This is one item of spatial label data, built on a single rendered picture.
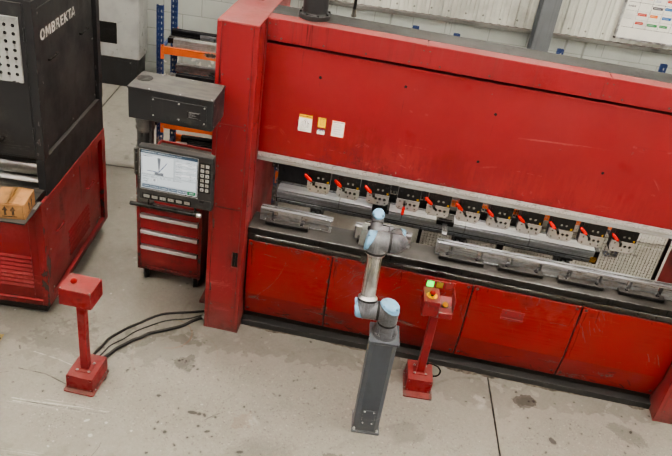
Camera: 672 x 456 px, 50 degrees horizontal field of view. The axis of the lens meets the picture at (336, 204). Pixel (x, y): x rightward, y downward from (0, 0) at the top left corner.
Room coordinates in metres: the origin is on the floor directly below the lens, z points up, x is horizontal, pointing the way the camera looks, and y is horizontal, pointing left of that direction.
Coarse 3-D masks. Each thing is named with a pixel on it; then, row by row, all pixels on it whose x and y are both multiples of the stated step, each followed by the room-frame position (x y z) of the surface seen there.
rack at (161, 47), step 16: (176, 0) 6.27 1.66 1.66; (160, 16) 5.80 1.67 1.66; (176, 16) 6.27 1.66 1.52; (160, 32) 5.80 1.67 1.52; (160, 48) 5.80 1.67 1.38; (176, 48) 5.80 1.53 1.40; (160, 64) 5.80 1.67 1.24; (160, 128) 5.80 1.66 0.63; (176, 128) 5.80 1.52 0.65; (272, 192) 5.83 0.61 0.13
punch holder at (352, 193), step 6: (342, 180) 4.14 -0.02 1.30; (348, 180) 4.14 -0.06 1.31; (354, 180) 4.13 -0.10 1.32; (360, 180) 4.13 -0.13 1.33; (342, 186) 4.14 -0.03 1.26; (348, 186) 4.14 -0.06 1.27; (354, 186) 4.13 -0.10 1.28; (360, 186) 4.17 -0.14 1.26; (336, 192) 4.14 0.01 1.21; (342, 192) 4.13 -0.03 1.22; (348, 192) 4.13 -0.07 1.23; (354, 192) 4.13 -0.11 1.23; (348, 198) 4.13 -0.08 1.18; (354, 198) 4.13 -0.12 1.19
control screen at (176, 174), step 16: (144, 160) 3.66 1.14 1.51; (160, 160) 3.65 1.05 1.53; (176, 160) 3.65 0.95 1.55; (192, 160) 3.64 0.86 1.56; (144, 176) 3.66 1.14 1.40; (160, 176) 3.65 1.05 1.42; (176, 176) 3.65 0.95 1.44; (192, 176) 3.64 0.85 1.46; (176, 192) 3.65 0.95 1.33; (192, 192) 3.64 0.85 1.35
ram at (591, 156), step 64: (320, 64) 4.16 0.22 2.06; (384, 64) 4.13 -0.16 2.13; (320, 128) 4.16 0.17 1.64; (384, 128) 4.12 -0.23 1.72; (448, 128) 4.09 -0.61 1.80; (512, 128) 4.06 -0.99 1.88; (576, 128) 4.03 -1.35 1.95; (640, 128) 4.00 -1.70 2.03; (448, 192) 4.08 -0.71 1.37; (512, 192) 4.05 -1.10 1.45; (576, 192) 4.02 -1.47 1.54; (640, 192) 3.99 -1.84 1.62
